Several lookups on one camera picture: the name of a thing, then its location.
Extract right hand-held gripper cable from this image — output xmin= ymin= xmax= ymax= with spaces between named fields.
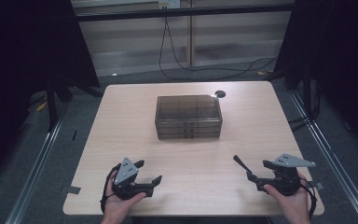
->
xmin=297 ymin=177 xmax=319 ymax=218

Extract person's right hand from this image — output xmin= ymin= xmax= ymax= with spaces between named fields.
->
xmin=264 ymin=174 xmax=311 ymax=218

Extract black metal stand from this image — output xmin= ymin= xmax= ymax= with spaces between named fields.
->
xmin=302 ymin=69 xmax=313 ymax=117
xmin=45 ymin=74 xmax=73 ymax=132

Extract black horizontal bar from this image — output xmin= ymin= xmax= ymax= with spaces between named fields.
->
xmin=76 ymin=3 xmax=295 ymax=22

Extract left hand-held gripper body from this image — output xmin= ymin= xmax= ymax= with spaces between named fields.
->
xmin=111 ymin=157 xmax=143 ymax=200

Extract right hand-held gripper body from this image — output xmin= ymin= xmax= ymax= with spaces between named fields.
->
xmin=272 ymin=153 xmax=317 ymax=197

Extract grey tape piece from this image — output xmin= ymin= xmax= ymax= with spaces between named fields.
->
xmin=307 ymin=181 xmax=325 ymax=190
xmin=60 ymin=185 xmax=82 ymax=195

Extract wooden vertical post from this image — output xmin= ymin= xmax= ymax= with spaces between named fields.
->
xmin=188 ymin=0 xmax=196 ymax=67

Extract person's left hand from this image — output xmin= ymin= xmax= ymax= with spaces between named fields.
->
xmin=103 ymin=170 xmax=147 ymax=220

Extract black floor cable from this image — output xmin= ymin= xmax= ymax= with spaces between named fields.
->
xmin=158 ymin=17 xmax=278 ymax=82
xmin=164 ymin=17 xmax=279 ymax=73

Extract white wall outlet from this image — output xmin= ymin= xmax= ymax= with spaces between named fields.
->
xmin=158 ymin=0 xmax=181 ymax=9

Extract metal floor rail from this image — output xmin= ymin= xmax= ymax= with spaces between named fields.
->
xmin=290 ymin=91 xmax=358 ymax=224
xmin=6 ymin=102 xmax=73 ymax=224

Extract translucent brown plastic drawer cabinet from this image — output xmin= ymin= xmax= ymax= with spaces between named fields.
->
xmin=154 ymin=94 xmax=224 ymax=140

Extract black curtain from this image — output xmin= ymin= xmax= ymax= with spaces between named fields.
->
xmin=274 ymin=0 xmax=358 ymax=157
xmin=0 ymin=0 xmax=101 ymax=188

